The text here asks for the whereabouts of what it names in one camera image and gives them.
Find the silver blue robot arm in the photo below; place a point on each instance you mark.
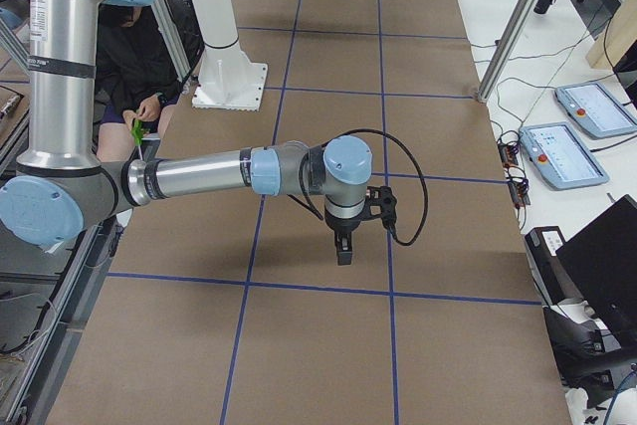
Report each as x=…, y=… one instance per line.
x=61, y=188

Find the black laptop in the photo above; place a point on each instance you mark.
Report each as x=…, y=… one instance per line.
x=601, y=261

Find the small circuit board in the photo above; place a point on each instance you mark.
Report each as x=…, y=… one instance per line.
x=508, y=152

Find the blue teach pendant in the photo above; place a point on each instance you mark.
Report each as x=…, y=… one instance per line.
x=595, y=110
x=561, y=158

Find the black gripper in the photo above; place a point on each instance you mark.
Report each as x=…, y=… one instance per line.
x=343, y=226

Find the far blue teach pendant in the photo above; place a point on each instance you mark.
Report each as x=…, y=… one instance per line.
x=595, y=110

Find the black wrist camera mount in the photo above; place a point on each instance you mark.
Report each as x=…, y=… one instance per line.
x=380, y=203

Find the black box with label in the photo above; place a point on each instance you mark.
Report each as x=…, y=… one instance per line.
x=554, y=283

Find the near blue teach pendant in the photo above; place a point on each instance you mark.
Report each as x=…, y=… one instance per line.
x=561, y=158

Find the green plastic toy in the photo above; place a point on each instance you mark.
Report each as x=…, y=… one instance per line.
x=138, y=131

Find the aluminium frame post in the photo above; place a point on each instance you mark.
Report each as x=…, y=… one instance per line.
x=504, y=49

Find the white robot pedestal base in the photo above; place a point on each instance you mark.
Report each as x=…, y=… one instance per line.
x=227, y=78

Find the person in black jacket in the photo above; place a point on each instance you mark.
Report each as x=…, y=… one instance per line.
x=136, y=71

